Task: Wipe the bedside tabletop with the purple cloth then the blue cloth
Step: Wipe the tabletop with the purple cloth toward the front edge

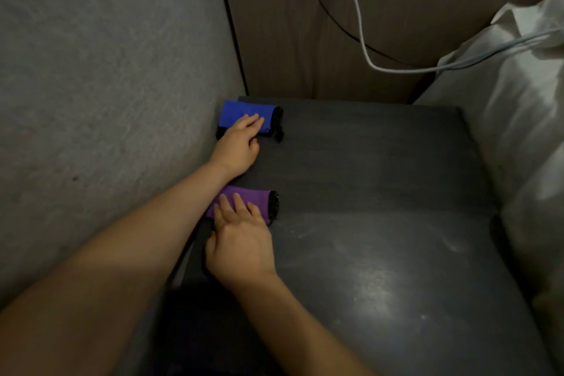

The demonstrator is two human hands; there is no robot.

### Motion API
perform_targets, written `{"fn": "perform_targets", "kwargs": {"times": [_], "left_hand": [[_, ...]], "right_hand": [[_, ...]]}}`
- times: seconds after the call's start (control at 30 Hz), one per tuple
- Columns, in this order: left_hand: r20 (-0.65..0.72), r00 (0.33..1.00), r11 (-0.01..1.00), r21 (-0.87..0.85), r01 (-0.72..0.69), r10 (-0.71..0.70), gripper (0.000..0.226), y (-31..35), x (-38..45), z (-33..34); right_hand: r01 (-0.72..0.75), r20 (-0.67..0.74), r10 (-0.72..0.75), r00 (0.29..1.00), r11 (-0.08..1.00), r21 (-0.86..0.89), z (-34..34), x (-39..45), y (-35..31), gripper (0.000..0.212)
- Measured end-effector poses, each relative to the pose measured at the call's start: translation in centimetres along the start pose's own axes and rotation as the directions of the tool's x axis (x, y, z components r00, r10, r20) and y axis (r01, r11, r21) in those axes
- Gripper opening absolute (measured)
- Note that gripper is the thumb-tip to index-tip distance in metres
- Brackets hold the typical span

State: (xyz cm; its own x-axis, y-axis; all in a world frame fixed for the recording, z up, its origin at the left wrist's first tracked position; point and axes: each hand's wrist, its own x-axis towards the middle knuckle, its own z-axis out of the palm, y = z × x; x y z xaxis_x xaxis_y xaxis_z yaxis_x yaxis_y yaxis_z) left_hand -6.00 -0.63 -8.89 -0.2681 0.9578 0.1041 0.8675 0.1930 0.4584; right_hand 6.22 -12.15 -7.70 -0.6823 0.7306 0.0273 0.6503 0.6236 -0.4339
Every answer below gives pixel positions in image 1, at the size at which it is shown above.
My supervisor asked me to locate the person's right hand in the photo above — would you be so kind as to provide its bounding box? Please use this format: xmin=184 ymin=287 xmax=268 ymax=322
xmin=204 ymin=193 xmax=277 ymax=292

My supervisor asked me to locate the person's left hand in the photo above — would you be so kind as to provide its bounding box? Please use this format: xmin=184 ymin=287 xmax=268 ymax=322
xmin=207 ymin=113 xmax=265 ymax=180

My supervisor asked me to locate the purple cloth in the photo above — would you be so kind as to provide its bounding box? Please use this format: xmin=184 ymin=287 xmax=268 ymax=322
xmin=204 ymin=185 xmax=280 ymax=226

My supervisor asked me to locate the blue cloth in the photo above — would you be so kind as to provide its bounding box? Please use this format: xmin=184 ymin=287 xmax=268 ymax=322
xmin=215 ymin=100 xmax=285 ymax=143

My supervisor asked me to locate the person's left forearm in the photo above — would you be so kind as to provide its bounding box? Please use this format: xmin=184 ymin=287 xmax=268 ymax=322
xmin=0 ymin=162 xmax=232 ymax=376

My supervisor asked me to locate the person's right forearm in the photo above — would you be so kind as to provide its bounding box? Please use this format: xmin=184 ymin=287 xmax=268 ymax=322
xmin=229 ymin=273 xmax=380 ymax=376

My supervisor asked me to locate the brown padded headboard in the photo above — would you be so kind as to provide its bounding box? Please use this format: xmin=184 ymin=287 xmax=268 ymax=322
xmin=213 ymin=0 xmax=564 ymax=104

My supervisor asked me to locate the white bedding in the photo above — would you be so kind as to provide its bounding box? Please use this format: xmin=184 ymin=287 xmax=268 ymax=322
xmin=414 ymin=0 xmax=564 ymax=374

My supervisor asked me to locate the thin black cable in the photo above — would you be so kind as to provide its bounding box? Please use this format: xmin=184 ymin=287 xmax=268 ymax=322
xmin=302 ymin=0 xmax=417 ymax=69

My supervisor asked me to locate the white charger cable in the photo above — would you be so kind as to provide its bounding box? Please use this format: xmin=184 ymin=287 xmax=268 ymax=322
xmin=346 ymin=0 xmax=564 ymax=75

